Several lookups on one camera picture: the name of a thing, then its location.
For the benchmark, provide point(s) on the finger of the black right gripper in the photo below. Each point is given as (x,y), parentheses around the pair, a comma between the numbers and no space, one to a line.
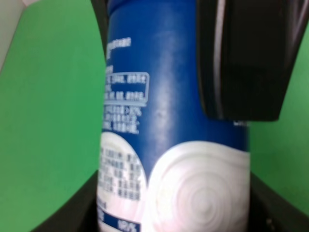
(101,13)
(246,52)

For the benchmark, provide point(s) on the blue and white yogurt bottle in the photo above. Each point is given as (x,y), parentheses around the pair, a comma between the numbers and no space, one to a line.
(164,165)

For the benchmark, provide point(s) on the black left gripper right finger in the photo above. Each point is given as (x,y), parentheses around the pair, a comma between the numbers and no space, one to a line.
(269,212)

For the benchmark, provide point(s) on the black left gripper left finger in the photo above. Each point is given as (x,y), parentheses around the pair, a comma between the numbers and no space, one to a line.
(78,214)

